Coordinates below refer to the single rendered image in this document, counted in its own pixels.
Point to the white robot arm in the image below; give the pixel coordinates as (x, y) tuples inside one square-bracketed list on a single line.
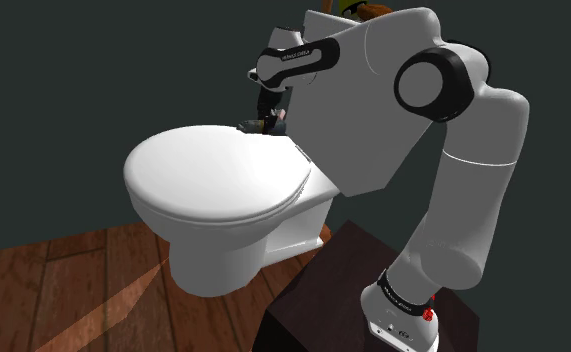
[(480, 161)]

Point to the yellow green object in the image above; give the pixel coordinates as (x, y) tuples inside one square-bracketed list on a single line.
[(351, 6)]

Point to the brown stick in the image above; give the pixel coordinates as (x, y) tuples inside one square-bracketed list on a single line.
[(328, 5)]

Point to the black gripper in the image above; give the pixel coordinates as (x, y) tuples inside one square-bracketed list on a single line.
[(267, 103)]

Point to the brown rounded object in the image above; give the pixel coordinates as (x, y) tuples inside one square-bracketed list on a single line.
[(375, 10)]

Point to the small dark blue pink object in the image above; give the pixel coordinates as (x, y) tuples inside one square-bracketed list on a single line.
[(280, 126)]

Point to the white toilet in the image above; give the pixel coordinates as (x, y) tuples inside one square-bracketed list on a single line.
[(216, 170)]

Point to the dark robot stand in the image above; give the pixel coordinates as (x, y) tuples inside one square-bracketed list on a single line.
[(324, 302)]

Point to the small grey tan object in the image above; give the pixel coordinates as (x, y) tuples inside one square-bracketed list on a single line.
[(251, 126)]

